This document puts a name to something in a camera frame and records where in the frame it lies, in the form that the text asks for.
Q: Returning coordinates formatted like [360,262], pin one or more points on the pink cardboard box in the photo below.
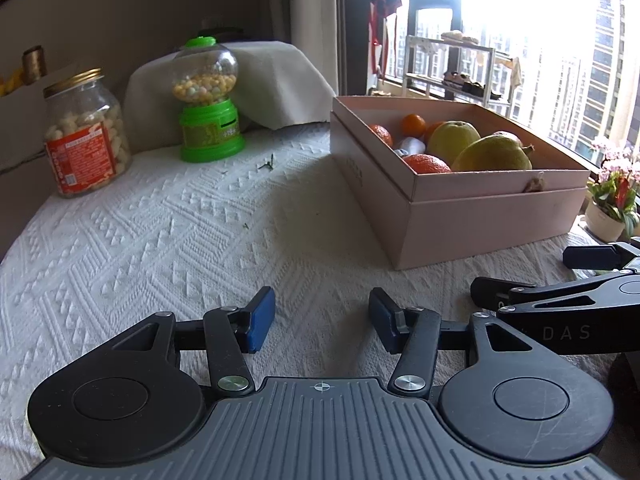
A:
[475,220]

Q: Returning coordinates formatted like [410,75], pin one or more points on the glass snack jar red label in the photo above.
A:
[85,145]

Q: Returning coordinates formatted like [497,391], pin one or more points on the metal shoe rack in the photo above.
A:
[425,67]

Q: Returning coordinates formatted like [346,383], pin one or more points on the orange mandarin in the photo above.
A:
[426,164]
[414,125]
[433,130]
[382,134]

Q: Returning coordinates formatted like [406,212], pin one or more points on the red and black hanging garment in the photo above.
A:
[382,0]

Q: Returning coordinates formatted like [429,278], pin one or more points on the pink flowering potted plant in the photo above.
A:
[612,195]

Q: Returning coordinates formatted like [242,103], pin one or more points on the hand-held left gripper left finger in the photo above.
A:
[262,320]

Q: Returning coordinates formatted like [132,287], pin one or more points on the green candy dispenser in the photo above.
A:
[210,130]

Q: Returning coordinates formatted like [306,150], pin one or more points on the beige hanging rag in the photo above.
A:
[515,76]

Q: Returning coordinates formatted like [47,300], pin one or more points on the small green stem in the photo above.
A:
[267,162]

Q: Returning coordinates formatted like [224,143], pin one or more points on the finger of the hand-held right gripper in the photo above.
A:
[500,292]
[590,256]

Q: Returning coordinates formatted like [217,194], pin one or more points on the black window frame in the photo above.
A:
[415,20]

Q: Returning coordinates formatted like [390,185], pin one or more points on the beige shoes pair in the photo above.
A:
[457,36]

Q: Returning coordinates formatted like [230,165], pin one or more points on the beige curtain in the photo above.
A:
[312,15]

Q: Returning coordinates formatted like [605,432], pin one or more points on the gold tin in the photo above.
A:
[34,62]

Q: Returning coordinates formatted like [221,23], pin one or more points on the yellow object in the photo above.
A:
[7,85]

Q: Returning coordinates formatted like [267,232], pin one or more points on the white plastic object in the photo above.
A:
[412,146]

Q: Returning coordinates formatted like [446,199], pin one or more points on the large yellow pear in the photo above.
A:
[492,156]

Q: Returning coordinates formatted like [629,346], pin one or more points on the dark shoes pair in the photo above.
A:
[457,80]

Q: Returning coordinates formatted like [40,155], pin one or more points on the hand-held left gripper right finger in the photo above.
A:
[382,317]

